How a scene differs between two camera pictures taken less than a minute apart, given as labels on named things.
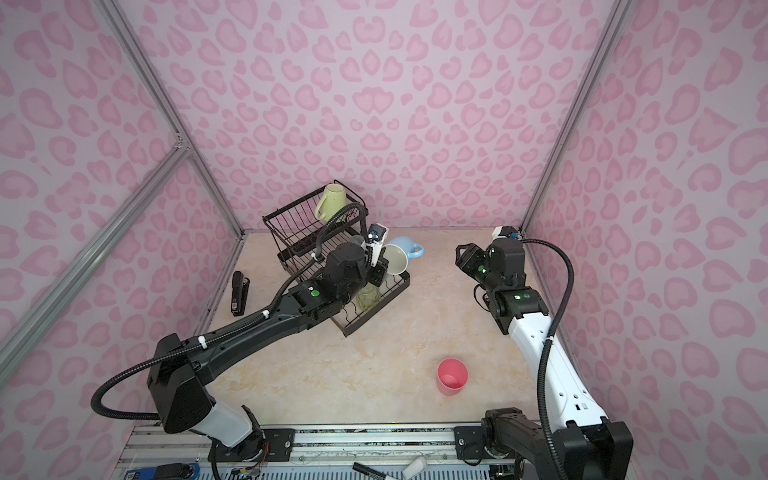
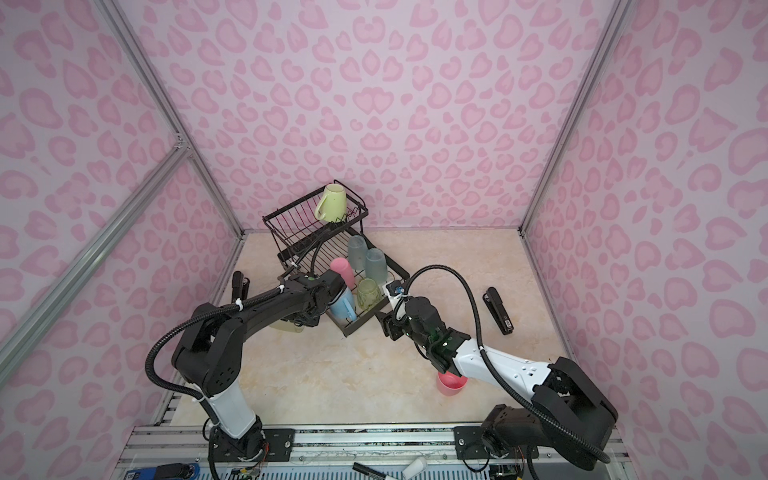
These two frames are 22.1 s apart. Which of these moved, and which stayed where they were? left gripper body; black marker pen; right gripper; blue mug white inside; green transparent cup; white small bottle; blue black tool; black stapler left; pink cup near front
Moved: left gripper body; blue mug white inside; right gripper
Stayed: black stapler left; blue black tool; green transparent cup; white small bottle; pink cup near front; black marker pen
